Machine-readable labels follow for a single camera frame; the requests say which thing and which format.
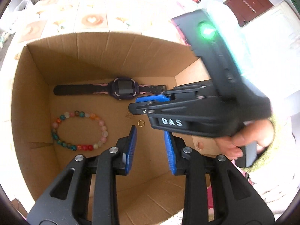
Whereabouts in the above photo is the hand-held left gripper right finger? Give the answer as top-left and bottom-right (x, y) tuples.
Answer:
(163, 131), (275, 225)

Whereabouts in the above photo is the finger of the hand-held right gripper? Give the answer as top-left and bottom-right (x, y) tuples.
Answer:
(135, 79), (215, 104)
(128, 95), (219, 116)

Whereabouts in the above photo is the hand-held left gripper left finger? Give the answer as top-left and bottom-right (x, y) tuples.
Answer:
(27, 125), (138, 225)

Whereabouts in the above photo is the colourful glass bead bracelet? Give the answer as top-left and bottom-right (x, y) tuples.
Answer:
(51, 110), (109, 152)

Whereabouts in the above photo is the pink strap digital watch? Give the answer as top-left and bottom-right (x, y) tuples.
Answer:
(53, 76), (167, 101)

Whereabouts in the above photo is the brown cardboard box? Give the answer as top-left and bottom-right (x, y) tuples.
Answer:
(10, 31), (217, 225)

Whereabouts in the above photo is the person's right forearm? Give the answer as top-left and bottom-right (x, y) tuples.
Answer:
(244, 115), (294, 174)

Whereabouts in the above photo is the person's right hand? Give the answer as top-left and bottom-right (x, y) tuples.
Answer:
(214, 118), (275, 161)

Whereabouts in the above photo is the dark red door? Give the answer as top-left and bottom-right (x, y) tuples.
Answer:
(224, 0), (274, 28)

